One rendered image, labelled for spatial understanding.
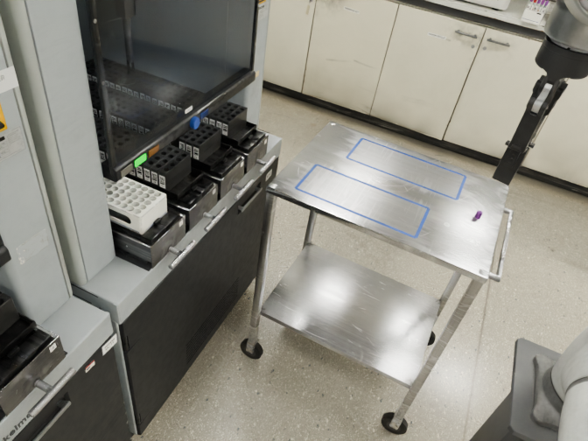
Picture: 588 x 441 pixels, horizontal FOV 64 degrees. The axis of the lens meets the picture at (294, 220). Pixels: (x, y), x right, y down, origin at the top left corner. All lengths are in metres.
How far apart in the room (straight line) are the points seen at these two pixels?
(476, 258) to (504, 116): 2.04
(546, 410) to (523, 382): 0.08
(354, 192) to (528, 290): 1.44
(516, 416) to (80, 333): 0.92
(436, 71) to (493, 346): 1.70
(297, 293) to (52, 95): 1.13
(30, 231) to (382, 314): 1.20
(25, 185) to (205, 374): 1.14
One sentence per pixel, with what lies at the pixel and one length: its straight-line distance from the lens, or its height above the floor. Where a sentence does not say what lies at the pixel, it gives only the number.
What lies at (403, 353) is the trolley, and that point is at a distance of 1.68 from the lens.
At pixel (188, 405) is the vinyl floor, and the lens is 1.79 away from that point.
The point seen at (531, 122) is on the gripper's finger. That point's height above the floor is 1.29.
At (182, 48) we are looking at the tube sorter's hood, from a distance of 1.11.
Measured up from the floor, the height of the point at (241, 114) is 0.87.
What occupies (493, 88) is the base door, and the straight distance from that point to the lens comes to 3.16.
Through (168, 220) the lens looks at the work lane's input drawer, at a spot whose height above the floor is 0.82.
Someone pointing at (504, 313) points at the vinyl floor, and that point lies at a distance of 2.39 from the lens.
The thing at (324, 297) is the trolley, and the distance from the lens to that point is 1.74.
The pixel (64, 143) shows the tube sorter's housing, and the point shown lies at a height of 1.09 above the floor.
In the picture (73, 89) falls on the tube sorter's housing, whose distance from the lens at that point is 0.91.
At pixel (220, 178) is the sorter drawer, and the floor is 0.80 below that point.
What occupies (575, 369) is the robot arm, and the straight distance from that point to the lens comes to 1.07.
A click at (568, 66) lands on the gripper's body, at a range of 0.77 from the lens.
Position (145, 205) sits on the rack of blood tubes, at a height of 0.86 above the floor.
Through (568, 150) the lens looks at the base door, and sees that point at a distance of 3.31.
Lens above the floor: 1.59
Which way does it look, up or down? 41 degrees down
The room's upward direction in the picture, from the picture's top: 10 degrees clockwise
